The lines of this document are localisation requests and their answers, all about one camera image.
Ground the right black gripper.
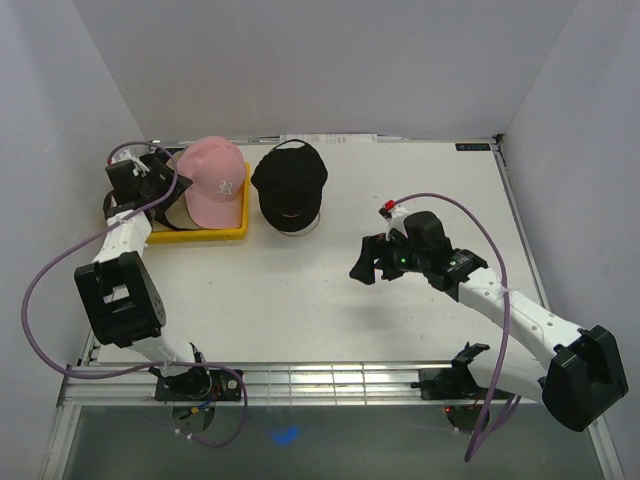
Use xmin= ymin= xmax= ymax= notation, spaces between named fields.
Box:
xmin=348 ymin=228 xmax=428 ymax=286

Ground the pink baseball cap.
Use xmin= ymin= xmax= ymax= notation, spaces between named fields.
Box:
xmin=177 ymin=136 xmax=246 ymax=230

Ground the black cap gold logo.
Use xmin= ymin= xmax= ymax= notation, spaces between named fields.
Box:
xmin=251 ymin=139 xmax=328 ymax=233

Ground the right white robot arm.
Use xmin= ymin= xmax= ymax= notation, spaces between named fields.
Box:
xmin=349 ymin=206 xmax=629 ymax=432

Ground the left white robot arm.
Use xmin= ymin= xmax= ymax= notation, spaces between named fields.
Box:
xmin=74 ymin=147 xmax=212 ymax=400

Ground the beige baseball cap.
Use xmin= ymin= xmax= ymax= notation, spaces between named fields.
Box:
xmin=162 ymin=149 xmax=185 ymax=176

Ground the plain black cap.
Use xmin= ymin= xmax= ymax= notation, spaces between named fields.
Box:
xmin=102 ymin=191 xmax=201 ymax=231

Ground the yellow plastic tray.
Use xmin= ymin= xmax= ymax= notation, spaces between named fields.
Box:
xmin=107 ymin=160 xmax=252 ymax=245

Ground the white paper label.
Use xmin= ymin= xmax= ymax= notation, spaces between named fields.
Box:
xmin=280 ymin=133 xmax=378 ymax=145

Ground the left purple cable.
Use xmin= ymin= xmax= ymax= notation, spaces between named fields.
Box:
xmin=20 ymin=141 xmax=249 ymax=448

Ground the purple cable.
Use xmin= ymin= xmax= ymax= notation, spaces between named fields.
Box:
xmin=20 ymin=141 xmax=249 ymax=448
xmin=397 ymin=191 xmax=518 ymax=463

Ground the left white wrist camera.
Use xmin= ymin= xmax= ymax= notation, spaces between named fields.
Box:
xmin=107 ymin=147 xmax=150 ymax=176

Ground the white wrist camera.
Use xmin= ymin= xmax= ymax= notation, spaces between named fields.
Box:
xmin=379 ymin=200 xmax=410 ymax=241
xmin=107 ymin=147 xmax=150 ymax=176

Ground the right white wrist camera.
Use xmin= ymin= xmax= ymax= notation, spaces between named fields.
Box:
xmin=379 ymin=200 xmax=410 ymax=241

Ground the gold wire hat stand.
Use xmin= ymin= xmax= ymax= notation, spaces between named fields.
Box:
xmin=279 ymin=213 xmax=321 ymax=238

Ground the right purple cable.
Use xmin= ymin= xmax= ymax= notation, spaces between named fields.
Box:
xmin=397 ymin=191 xmax=518 ymax=463

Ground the aluminium front rail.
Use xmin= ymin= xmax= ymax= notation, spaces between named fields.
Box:
xmin=57 ymin=362 xmax=501 ymax=407

